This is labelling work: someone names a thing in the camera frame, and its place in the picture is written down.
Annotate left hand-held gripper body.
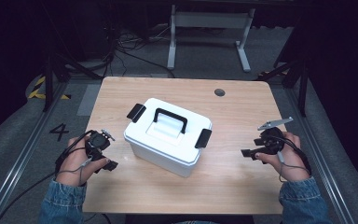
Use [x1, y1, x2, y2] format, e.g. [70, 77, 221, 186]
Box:
[85, 128, 117, 161]

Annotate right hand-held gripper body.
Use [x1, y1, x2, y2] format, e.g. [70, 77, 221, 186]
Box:
[254, 116, 295, 156]

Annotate white storage box black handle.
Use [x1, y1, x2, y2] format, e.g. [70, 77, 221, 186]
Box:
[123, 97, 213, 178]

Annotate person's right hand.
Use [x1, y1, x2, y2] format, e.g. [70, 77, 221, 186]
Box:
[255, 131, 310, 184]

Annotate person's left hand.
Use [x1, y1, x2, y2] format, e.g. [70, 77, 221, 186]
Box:
[55, 136, 111, 188]

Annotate grey floor plate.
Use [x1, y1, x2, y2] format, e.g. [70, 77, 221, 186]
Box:
[76, 83, 103, 118]

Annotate black metal stand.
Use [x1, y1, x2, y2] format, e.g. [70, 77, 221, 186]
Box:
[42, 50, 104, 113]
[255, 57, 310, 119]

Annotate yellow black floor tape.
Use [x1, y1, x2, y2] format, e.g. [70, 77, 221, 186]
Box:
[27, 76, 73, 101]

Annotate grey right gripper cable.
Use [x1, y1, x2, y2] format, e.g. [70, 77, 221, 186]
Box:
[277, 150, 311, 184]

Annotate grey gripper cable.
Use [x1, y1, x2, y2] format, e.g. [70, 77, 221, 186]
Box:
[277, 150, 311, 184]
[55, 157, 93, 187]

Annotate grey left gripper cable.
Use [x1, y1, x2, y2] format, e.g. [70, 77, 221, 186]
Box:
[55, 157, 93, 187]

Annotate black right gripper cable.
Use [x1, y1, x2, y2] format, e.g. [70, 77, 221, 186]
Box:
[271, 133, 312, 175]

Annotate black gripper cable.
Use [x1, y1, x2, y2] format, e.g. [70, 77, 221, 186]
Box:
[0, 130, 95, 224]
[271, 133, 312, 175]

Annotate aluminium floor rail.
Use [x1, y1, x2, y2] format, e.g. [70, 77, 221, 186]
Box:
[282, 85, 357, 224]
[0, 81, 71, 224]

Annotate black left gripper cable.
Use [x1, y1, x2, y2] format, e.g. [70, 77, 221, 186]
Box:
[0, 130, 95, 224]

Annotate black floor cables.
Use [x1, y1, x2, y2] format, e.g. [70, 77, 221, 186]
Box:
[103, 22, 176, 79]

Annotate white metal table frame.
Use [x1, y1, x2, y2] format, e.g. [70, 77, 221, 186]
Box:
[166, 4, 256, 74]

